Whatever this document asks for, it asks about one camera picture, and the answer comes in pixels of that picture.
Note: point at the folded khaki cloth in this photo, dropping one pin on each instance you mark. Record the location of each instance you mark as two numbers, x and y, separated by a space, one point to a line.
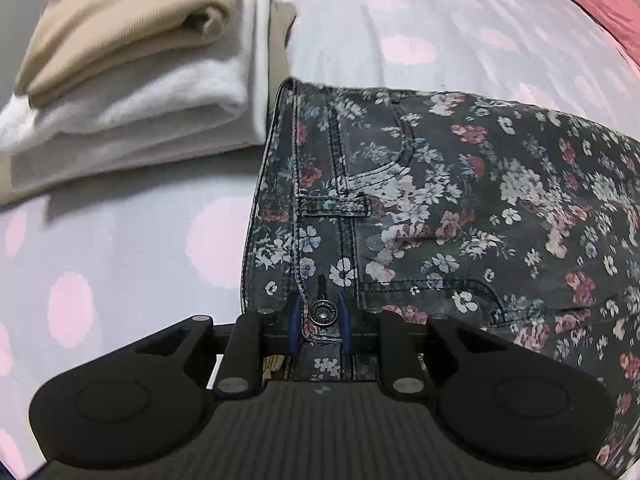
281 27

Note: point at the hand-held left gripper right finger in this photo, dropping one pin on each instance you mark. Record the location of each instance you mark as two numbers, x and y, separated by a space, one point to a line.
344 322

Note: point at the pink pillow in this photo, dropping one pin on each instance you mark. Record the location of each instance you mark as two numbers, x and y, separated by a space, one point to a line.
607 7

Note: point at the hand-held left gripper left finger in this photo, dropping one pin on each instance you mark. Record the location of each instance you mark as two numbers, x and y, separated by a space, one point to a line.
294 322

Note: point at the pink polka dot bed sheet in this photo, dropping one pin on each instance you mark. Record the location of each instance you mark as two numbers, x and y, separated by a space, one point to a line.
450 25

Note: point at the folded beige cloth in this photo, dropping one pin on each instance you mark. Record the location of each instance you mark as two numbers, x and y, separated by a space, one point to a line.
125 25

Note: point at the dark floral pants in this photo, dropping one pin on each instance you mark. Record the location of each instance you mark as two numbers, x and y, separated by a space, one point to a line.
450 200

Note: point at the folded white towel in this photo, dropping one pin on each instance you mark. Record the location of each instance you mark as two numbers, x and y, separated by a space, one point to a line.
150 110

